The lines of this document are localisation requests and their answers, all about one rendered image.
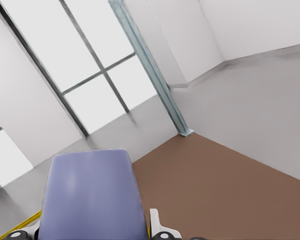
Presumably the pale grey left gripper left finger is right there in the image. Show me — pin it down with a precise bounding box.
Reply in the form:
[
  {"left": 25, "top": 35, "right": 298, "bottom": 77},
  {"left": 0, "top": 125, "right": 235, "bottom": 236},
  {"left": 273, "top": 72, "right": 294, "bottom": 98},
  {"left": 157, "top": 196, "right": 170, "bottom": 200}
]
[{"left": 5, "top": 219, "right": 42, "bottom": 240}]

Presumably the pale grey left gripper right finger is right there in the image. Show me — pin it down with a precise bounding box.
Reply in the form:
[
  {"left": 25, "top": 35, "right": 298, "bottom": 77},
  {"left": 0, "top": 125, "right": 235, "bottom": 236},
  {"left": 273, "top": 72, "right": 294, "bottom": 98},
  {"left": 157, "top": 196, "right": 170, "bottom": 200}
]
[{"left": 149, "top": 208, "right": 183, "bottom": 240}]

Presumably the blue-purple cup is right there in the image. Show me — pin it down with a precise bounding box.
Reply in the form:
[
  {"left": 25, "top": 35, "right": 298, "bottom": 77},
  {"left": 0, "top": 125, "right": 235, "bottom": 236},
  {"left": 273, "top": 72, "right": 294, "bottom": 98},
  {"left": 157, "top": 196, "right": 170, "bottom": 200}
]
[{"left": 37, "top": 149, "right": 149, "bottom": 240}]

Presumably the grey-framed window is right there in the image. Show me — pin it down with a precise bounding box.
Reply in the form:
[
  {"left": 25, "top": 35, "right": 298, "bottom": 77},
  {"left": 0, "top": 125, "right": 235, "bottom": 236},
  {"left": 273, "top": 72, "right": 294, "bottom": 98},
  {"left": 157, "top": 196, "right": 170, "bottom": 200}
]
[{"left": 0, "top": 0, "right": 158, "bottom": 193}]

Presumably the silver frame post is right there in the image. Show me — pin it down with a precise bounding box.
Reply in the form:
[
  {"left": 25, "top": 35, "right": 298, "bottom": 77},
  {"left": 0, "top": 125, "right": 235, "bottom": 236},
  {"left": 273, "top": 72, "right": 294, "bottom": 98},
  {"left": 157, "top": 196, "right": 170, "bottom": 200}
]
[{"left": 107, "top": 0, "right": 195, "bottom": 138}]

